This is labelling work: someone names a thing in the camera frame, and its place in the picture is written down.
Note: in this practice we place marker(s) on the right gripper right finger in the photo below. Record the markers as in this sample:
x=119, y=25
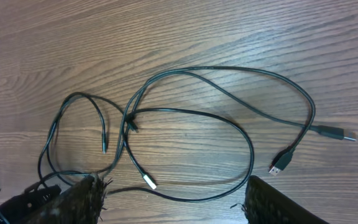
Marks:
x=265, y=204

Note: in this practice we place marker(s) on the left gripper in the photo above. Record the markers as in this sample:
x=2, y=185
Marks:
x=19, y=207

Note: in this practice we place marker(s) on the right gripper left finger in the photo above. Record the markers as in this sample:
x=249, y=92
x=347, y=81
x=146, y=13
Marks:
x=82, y=203

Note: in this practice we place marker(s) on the black cable silver usb plug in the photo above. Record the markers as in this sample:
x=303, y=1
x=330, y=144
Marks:
x=280, y=161

